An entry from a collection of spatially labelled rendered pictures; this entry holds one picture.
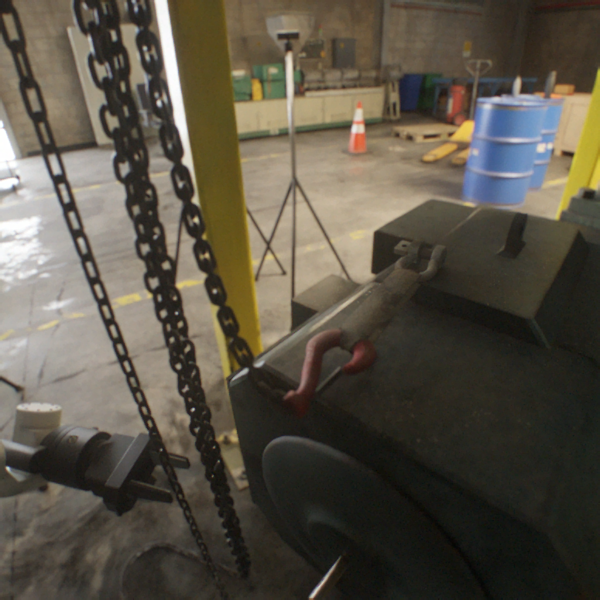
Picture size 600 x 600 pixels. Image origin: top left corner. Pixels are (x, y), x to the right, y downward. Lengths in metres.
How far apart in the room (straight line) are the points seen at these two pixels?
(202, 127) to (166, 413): 1.14
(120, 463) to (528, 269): 0.65
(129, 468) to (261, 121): 7.39
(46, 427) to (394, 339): 0.54
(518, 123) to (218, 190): 3.17
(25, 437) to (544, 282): 0.79
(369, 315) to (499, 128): 3.35
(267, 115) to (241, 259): 6.98
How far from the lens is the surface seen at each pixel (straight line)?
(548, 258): 0.68
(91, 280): 0.39
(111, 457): 0.62
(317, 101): 8.30
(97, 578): 1.34
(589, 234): 0.93
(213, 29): 0.80
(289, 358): 0.44
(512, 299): 0.54
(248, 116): 7.63
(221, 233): 0.84
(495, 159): 3.76
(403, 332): 0.49
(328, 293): 0.71
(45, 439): 0.69
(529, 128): 3.78
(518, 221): 0.65
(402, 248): 0.58
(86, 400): 1.81
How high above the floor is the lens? 1.13
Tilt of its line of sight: 33 degrees down
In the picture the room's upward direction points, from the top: 3 degrees counter-clockwise
